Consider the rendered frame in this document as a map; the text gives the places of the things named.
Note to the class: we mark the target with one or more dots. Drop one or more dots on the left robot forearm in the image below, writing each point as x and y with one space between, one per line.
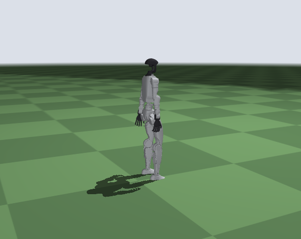
141 105

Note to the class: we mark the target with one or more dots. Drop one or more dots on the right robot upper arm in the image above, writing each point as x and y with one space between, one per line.
154 82

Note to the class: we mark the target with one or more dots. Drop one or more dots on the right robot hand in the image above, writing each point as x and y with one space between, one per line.
157 124

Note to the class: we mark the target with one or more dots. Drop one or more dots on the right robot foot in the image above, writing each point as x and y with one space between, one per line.
154 177

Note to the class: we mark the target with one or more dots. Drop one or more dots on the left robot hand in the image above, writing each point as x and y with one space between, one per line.
139 119

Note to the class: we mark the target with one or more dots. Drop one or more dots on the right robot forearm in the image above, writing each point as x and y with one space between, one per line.
156 106

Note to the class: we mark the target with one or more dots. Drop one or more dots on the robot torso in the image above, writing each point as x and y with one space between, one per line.
147 96

